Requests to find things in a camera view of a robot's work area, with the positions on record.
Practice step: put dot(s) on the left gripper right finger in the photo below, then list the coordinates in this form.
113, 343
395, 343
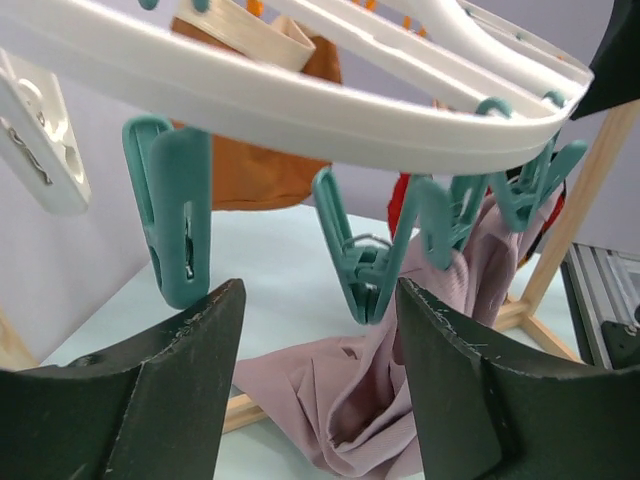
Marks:
489, 407

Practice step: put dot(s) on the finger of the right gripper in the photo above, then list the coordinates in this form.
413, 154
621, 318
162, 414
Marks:
615, 64

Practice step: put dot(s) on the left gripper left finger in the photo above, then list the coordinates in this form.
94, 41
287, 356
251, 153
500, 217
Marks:
149, 407

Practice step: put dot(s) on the teal clothespin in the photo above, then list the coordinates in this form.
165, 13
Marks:
521, 198
367, 265
460, 215
171, 174

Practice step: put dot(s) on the white round clip hanger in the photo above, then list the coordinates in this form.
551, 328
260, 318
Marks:
504, 101

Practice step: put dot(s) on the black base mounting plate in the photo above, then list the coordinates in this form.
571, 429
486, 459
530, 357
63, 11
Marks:
622, 343

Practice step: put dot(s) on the orange brown hanging sock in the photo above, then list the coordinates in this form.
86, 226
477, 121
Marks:
253, 171

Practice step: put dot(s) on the white clothespin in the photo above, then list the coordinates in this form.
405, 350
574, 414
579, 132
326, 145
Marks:
37, 139

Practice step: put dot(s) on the wooden drying rack frame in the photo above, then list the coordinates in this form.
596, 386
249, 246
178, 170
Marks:
242, 411

